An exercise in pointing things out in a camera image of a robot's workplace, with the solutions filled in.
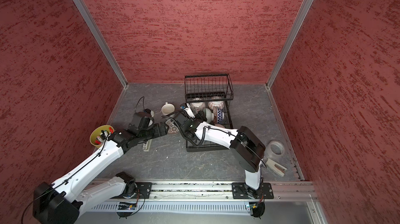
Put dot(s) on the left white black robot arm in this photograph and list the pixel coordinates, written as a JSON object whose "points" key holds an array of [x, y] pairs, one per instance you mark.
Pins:
{"points": [[65, 200]]}

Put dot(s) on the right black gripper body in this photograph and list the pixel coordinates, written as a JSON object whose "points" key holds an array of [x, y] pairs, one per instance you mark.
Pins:
{"points": [[193, 120]]}

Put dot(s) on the black wire dish rack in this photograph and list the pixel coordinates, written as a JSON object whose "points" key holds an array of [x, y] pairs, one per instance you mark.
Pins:
{"points": [[210, 95]]}

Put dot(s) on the red white starburst bowl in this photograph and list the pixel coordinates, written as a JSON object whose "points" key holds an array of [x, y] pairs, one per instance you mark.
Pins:
{"points": [[172, 128]]}

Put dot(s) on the grey tape roll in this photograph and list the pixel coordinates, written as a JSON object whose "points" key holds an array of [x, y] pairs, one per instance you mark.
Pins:
{"points": [[275, 149]]}

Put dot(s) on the yellow cup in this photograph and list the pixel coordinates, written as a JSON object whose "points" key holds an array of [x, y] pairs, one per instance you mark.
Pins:
{"points": [[95, 135]]}

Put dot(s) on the aluminium front rail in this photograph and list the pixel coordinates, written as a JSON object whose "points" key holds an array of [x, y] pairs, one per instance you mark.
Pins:
{"points": [[187, 189]]}

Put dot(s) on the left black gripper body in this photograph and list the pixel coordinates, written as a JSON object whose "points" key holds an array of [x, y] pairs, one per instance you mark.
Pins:
{"points": [[153, 132]]}

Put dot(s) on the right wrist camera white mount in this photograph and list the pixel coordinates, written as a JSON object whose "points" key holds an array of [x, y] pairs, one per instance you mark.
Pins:
{"points": [[186, 107]]}

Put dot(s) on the teal line pattern bowl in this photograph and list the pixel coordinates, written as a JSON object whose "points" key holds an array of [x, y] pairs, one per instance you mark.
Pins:
{"points": [[209, 115]]}

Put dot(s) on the blue triangle pattern bowl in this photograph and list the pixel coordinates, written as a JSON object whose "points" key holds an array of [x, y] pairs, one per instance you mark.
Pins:
{"points": [[216, 103]]}

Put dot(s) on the white ceramic mug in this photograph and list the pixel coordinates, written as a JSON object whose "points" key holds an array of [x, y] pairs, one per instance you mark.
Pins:
{"points": [[168, 110]]}

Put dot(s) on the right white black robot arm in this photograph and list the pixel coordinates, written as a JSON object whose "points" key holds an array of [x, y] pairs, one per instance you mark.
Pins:
{"points": [[244, 145]]}

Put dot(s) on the markers in yellow cup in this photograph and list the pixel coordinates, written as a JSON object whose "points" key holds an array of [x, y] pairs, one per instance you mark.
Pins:
{"points": [[104, 135]]}

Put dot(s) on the pink striped bowl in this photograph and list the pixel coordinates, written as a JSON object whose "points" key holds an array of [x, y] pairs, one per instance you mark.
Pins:
{"points": [[197, 105]]}

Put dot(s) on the orange pattern bowl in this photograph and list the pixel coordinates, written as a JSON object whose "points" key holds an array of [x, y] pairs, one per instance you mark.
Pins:
{"points": [[219, 115]]}

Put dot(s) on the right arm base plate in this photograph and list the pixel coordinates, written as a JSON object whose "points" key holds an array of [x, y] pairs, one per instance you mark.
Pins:
{"points": [[242, 191]]}

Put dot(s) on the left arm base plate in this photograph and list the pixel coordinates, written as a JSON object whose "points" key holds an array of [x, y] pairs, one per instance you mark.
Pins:
{"points": [[142, 190]]}

